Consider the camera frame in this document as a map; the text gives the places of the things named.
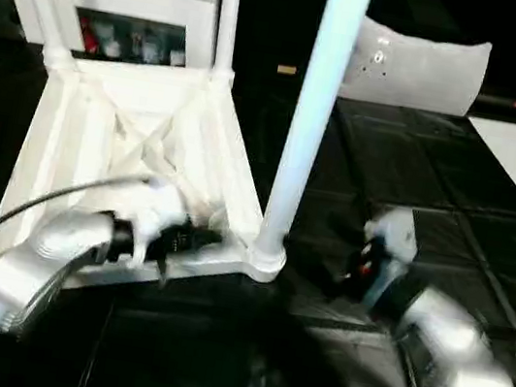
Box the white plastic table top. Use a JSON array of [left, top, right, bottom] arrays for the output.
[[0, 37, 315, 352]]

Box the white pillow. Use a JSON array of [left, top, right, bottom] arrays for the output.
[[339, 15, 495, 120]]

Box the black box with gold label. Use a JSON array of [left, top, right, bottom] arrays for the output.
[[226, 0, 369, 101]]

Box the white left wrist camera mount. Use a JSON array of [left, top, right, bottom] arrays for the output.
[[126, 177, 196, 275]]

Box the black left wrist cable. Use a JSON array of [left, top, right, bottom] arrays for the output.
[[0, 150, 154, 303]]

